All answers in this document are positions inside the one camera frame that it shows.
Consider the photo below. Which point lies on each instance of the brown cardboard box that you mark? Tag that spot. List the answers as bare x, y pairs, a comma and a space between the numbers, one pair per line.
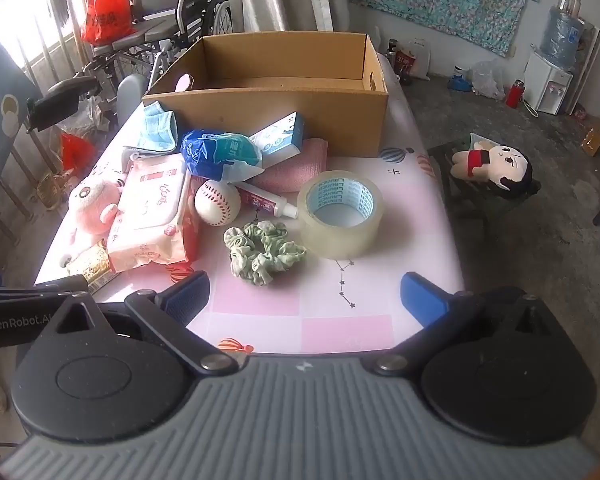
280, 105

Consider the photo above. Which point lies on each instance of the black-haired plush doll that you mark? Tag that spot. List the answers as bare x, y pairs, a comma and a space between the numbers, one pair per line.
510, 165

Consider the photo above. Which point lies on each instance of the white water dispenser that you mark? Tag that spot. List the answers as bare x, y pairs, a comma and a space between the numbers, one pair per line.
545, 80

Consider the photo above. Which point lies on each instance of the gold snack packet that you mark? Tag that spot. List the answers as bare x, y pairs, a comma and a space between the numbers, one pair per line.
92, 262

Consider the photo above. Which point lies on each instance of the metal window railing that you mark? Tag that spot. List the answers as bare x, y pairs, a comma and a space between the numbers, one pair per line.
30, 160

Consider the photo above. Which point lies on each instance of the small red plastic bag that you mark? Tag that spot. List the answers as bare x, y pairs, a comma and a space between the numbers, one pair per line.
77, 150

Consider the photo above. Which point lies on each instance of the small blue white box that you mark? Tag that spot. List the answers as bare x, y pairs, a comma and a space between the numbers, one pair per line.
282, 135

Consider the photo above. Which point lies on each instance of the white red shopping bag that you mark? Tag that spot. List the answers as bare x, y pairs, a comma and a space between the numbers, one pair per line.
415, 60

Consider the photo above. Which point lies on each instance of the dark broom head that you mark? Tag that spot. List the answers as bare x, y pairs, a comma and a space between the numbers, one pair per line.
60, 0

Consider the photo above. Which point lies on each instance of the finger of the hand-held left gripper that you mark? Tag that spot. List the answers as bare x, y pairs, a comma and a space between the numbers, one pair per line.
65, 285

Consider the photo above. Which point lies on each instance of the pink wet wipes pack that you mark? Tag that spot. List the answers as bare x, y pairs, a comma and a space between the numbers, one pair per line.
150, 205

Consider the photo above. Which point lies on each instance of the dark printed cloth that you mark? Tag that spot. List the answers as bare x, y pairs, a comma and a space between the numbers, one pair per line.
0, 110

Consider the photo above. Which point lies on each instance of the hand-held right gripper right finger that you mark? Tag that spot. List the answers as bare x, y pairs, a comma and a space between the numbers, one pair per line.
422, 300

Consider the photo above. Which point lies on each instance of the clear tape roll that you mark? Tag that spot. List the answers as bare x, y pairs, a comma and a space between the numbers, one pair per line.
325, 235

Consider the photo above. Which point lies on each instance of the dark green stool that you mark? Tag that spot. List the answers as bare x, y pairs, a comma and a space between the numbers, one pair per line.
480, 205

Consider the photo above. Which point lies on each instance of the blue tissue pack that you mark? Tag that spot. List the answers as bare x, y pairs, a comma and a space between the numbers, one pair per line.
210, 150

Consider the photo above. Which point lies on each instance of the blue water jug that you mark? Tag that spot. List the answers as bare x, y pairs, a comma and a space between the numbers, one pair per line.
560, 35

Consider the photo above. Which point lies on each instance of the pink plush toy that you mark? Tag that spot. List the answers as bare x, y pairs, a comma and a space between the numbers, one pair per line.
92, 205

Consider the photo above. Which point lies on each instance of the white baseball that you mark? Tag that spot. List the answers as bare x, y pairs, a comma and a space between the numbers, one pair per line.
217, 201

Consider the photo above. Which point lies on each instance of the red white toothpaste tube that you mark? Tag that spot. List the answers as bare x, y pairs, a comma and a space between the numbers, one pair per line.
262, 197

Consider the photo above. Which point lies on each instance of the clear plastic bag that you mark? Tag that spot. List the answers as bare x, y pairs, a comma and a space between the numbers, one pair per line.
487, 80

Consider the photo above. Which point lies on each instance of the green scrunchie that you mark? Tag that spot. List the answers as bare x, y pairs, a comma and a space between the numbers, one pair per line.
265, 255

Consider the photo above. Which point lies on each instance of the small brown carton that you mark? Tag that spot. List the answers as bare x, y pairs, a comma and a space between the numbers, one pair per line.
594, 141

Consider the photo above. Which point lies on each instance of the red thermos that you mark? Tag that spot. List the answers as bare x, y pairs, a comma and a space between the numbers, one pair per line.
515, 94

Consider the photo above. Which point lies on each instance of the pink knitted cloth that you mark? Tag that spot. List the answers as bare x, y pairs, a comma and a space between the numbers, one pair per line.
300, 170

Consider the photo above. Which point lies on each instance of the large red plastic bag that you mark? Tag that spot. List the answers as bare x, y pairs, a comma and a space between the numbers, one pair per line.
105, 10

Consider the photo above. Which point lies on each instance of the blue striped towel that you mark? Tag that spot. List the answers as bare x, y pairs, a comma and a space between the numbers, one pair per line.
157, 127

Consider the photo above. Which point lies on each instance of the grey wheelchair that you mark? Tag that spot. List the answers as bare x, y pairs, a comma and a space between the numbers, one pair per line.
200, 15

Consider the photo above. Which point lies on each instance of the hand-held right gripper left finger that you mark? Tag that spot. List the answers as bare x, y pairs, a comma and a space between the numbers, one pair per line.
187, 290

